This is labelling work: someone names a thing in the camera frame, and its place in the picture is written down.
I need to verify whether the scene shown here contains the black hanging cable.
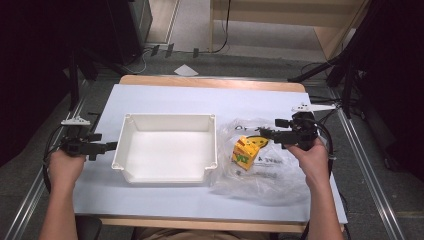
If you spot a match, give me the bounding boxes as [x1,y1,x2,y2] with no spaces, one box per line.
[199,0,232,55]

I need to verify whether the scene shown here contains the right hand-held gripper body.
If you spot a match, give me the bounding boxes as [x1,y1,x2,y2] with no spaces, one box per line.
[279,102,337,152]

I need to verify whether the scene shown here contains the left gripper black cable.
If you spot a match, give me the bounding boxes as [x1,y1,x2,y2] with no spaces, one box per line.
[41,124,69,195]

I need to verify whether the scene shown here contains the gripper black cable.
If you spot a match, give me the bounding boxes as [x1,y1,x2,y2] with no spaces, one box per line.
[41,124,69,195]
[311,118,336,176]

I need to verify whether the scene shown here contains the clear plastic bag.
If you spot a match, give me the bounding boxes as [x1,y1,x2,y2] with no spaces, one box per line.
[209,117,314,207]

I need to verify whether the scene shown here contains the white plastic bin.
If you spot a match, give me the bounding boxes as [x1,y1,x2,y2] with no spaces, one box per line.
[111,112,220,185]

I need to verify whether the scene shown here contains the black cabinet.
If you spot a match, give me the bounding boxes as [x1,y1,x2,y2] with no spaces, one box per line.
[105,0,154,65]

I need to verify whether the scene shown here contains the white paper sheet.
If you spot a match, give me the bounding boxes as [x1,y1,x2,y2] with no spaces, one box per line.
[173,63,200,77]

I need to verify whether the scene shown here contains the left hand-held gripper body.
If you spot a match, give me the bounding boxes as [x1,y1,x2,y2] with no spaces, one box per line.
[60,116,103,162]

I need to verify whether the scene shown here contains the person's left hand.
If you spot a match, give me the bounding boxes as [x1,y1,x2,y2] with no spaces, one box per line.
[47,148,87,193]

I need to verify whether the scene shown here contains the yellow green small box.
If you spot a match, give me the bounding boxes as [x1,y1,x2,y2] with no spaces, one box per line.
[231,135,261,172]

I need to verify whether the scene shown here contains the white floor cable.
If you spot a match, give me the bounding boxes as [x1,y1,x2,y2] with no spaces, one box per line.
[128,48,155,76]

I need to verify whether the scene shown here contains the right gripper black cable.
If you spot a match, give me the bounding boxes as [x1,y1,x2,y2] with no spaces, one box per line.
[311,118,336,176]

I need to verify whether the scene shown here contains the person's right hand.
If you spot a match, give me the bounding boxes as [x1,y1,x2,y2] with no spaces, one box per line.
[284,137,332,191]

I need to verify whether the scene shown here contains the aluminium floor rail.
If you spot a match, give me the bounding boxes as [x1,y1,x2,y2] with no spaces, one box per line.
[335,108,407,240]
[2,98,88,240]

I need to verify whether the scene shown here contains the wooden shelf unit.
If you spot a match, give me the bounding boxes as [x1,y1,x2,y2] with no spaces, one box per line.
[209,0,372,62]

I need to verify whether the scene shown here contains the black metal stand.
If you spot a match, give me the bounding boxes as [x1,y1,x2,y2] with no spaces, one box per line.
[287,46,359,120]
[67,46,101,112]

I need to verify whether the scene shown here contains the white table sheet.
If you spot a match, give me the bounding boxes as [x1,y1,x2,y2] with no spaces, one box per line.
[72,83,349,225]

